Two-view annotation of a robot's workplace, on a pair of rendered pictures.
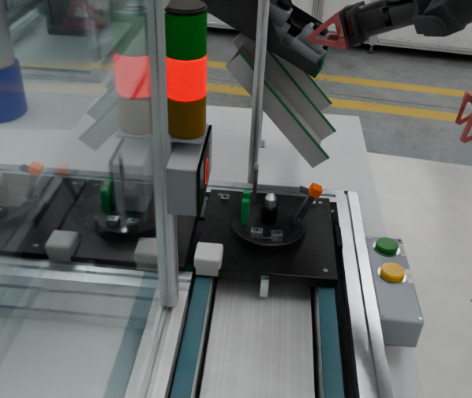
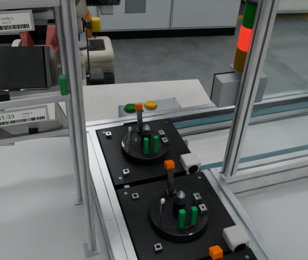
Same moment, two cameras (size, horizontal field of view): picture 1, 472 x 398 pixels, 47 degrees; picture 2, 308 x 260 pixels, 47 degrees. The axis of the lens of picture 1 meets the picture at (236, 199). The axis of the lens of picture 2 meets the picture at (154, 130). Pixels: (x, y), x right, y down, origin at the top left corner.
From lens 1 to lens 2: 129 cm
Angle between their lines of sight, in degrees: 86
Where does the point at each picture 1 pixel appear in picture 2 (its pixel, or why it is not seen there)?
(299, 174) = (12, 183)
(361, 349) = (204, 110)
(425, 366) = not seen: hidden behind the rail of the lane
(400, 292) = (161, 103)
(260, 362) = (223, 146)
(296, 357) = (210, 136)
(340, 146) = not seen: outside the picture
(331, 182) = (20, 163)
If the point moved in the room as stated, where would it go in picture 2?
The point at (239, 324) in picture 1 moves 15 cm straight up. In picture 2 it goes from (207, 158) to (215, 117)
